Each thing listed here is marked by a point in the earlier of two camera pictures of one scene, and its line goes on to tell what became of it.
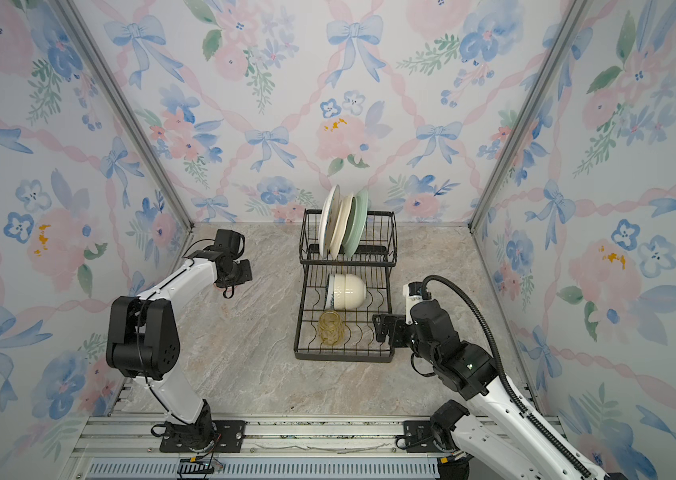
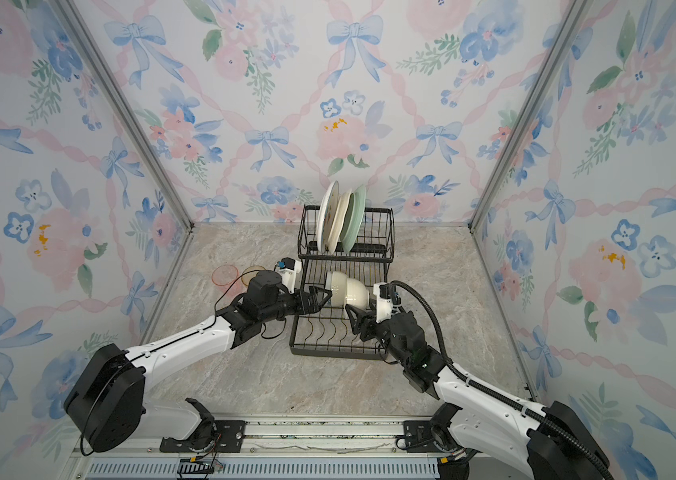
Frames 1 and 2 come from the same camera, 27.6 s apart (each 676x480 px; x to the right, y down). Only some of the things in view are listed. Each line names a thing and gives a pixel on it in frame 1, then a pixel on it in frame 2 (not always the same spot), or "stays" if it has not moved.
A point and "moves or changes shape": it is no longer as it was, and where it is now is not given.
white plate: (328, 219) stays
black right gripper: (399, 325) → (366, 322)
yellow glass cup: (331, 328) moves or changes shape
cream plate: (340, 225) stays
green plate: (356, 222) stays
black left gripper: (246, 276) → (314, 306)
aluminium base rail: (277, 447) stays
